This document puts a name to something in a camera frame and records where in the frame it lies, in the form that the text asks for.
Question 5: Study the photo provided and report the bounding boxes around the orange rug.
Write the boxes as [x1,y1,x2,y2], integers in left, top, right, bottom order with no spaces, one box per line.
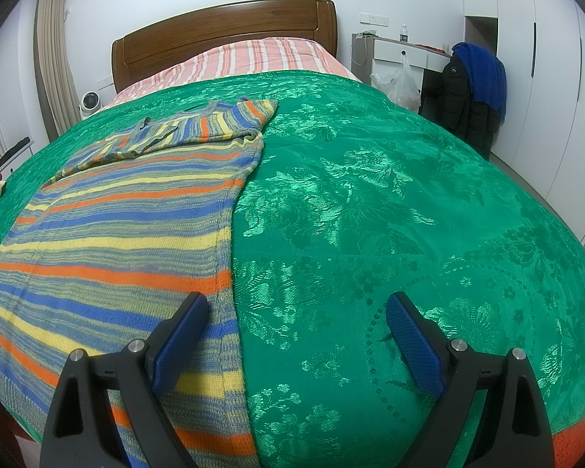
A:
[551,419,585,468]

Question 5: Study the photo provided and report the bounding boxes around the brown wooden headboard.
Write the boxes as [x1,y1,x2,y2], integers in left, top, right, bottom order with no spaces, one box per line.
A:
[111,0,338,92]

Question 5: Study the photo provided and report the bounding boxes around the green floral bedspread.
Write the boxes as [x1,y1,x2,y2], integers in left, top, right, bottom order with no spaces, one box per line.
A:
[0,70,585,467]

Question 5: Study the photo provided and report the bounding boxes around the beige curtain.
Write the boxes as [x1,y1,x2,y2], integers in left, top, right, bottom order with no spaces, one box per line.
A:
[34,0,81,142]

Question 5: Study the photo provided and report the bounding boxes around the plastic water bottle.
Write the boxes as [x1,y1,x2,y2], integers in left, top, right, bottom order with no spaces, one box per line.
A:
[399,24,409,43]

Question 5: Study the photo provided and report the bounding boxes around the white round camera device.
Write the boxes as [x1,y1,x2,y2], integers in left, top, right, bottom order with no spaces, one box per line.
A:
[79,91,101,119]

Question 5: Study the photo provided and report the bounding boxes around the white wardrobe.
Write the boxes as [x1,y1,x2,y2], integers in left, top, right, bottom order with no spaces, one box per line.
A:
[464,0,585,242]

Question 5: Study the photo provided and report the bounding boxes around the white desk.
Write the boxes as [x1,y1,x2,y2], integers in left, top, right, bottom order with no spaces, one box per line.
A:
[349,33,450,87]

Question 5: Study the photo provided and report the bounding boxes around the pink striped bed sheet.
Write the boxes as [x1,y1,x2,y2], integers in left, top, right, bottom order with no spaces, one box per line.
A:
[106,37,359,109]

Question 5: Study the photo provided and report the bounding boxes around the striped knit sweater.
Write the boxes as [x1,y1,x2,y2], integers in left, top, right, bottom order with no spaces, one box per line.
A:
[0,98,278,467]

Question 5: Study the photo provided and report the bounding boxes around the white wall socket strip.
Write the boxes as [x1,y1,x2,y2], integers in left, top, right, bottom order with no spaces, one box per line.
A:
[358,13,390,28]

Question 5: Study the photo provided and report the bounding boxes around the black jacket on chair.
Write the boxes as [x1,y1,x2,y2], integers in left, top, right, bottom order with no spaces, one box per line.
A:
[418,56,501,161]

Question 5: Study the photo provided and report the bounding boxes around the white plastic bag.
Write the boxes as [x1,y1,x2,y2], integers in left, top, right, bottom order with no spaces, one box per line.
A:
[370,51,422,113]

